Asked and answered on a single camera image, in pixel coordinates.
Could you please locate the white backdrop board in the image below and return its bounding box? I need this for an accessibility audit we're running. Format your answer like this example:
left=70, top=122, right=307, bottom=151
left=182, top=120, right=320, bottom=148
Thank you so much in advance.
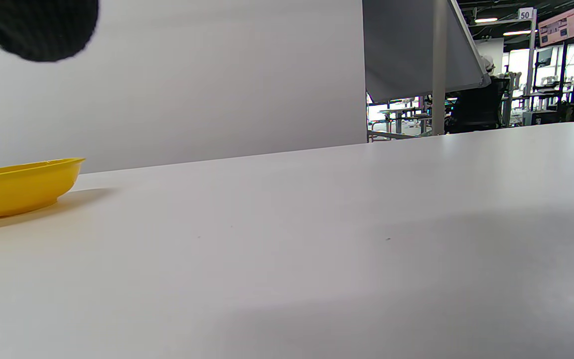
left=0, top=0, right=367, bottom=174

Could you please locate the grey leaning panel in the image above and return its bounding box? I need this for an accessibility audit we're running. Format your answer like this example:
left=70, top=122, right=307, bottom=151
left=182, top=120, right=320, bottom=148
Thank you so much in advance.
left=362, top=0, right=492, bottom=104

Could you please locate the person's right hand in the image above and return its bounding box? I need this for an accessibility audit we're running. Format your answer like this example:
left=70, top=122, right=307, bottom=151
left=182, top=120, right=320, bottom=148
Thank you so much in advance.
left=0, top=0, right=99, bottom=63

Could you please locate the pink hanging sign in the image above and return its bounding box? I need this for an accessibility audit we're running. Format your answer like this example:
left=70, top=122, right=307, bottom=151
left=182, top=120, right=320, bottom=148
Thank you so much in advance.
left=538, top=8, right=574, bottom=47

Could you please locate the yellow plastic bowl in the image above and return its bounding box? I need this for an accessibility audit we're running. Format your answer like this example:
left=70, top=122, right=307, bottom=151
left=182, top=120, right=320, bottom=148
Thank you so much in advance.
left=0, top=158, right=86, bottom=220

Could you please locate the white metal support frame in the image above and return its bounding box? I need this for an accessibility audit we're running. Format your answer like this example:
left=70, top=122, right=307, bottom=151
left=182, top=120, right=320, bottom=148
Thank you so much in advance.
left=431, top=0, right=448, bottom=136

